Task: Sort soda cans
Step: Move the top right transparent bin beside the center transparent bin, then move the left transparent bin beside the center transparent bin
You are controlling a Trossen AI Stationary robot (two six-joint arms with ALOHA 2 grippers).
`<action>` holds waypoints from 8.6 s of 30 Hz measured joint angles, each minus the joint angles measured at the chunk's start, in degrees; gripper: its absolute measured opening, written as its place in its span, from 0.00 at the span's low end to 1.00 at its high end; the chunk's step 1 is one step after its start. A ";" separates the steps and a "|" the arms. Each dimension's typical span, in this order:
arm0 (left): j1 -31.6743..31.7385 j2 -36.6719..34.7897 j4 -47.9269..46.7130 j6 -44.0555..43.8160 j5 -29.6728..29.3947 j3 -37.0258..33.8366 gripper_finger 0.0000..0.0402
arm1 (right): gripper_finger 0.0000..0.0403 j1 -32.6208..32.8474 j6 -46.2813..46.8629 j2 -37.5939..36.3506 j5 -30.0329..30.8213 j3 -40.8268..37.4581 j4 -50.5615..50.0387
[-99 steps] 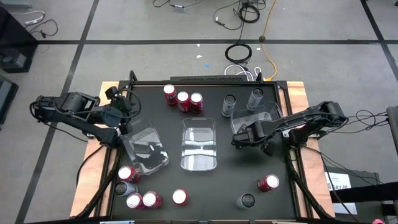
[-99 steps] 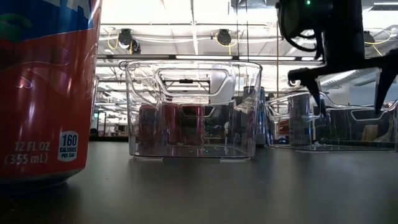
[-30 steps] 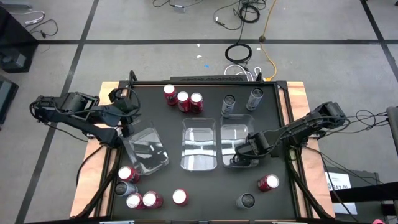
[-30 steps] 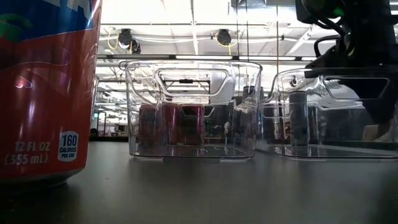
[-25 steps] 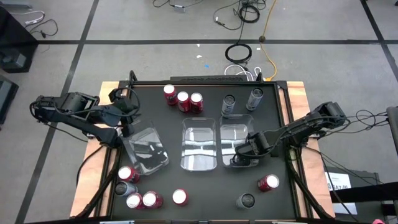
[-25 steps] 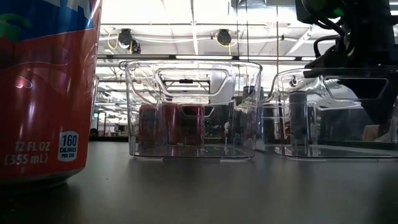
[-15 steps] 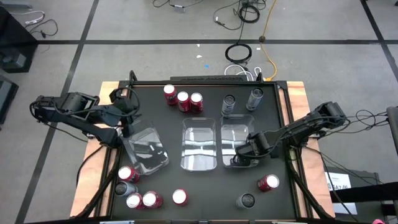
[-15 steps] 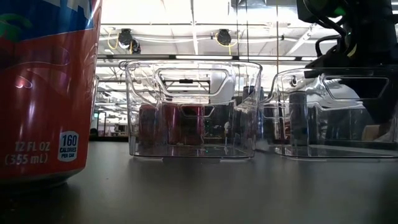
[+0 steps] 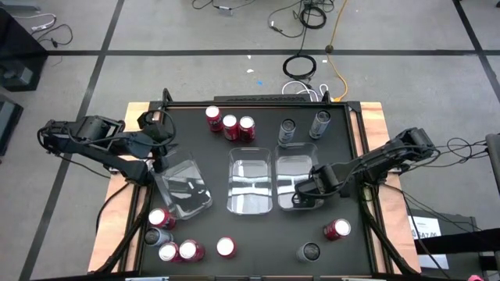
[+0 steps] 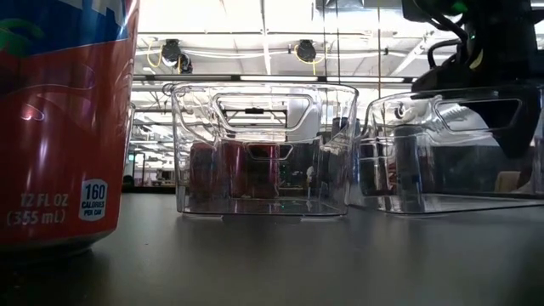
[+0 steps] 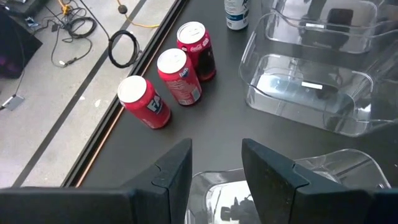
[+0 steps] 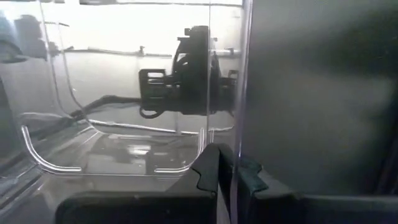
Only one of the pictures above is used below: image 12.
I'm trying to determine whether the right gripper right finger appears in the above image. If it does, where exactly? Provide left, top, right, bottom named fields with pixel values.
left=238, top=155, right=398, bottom=224

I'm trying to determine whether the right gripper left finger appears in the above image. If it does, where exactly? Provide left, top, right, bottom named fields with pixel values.
left=55, top=142, right=234, bottom=224

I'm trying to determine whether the clear plastic bin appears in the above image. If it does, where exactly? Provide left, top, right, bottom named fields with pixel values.
left=0, top=0, right=254, bottom=224

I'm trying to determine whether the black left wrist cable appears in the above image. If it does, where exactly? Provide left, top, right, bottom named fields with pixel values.
left=29, top=95, right=142, bottom=141

